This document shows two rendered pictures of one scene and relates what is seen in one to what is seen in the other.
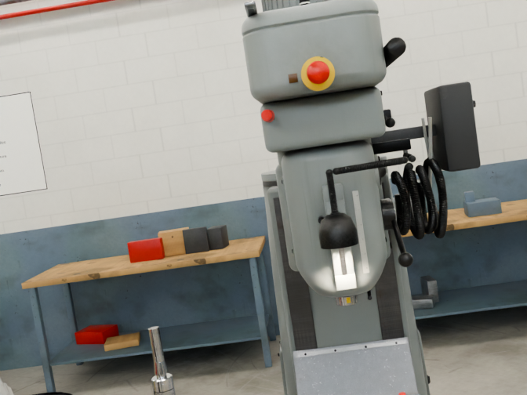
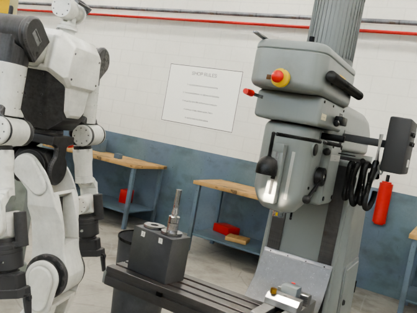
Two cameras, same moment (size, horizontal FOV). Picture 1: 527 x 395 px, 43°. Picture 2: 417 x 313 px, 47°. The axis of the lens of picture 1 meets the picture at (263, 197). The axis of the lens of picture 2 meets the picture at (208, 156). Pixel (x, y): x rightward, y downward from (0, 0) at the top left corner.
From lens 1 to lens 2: 0.66 m
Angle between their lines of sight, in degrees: 24
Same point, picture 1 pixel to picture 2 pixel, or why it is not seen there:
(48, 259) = (217, 174)
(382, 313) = (322, 245)
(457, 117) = (396, 139)
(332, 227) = (262, 161)
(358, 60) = (304, 77)
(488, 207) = not seen: outside the picture
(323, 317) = (288, 234)
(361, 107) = (308, 105)
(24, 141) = (229, 100)
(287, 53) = (270, 63)
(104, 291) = (241, 205)
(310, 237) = not seen: hidden behind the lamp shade
